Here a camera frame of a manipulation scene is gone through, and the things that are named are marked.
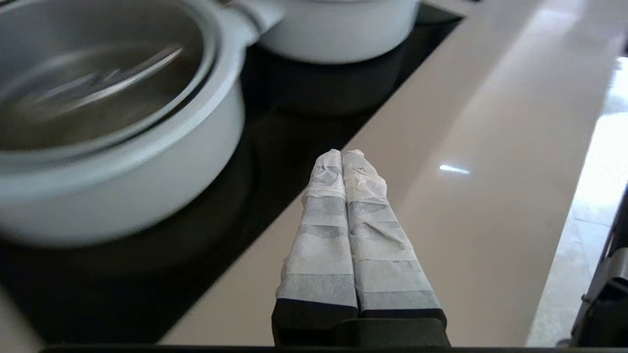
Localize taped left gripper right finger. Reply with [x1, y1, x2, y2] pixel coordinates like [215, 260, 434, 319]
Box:
[342, 150, 449, 328]

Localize white cooking pot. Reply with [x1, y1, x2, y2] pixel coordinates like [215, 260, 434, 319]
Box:
[0, 0, 285, 248]
[258, 0, 422, 65]

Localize long black glass cooktop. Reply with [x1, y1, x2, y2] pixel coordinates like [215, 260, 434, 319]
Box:
[0, 2, 465, 345]

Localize glass lid with metal handle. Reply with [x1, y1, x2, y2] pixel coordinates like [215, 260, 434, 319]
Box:
[0, 0, 219, 160]

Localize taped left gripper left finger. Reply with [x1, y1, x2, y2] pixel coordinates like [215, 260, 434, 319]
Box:
[272, 150, 359, 346]

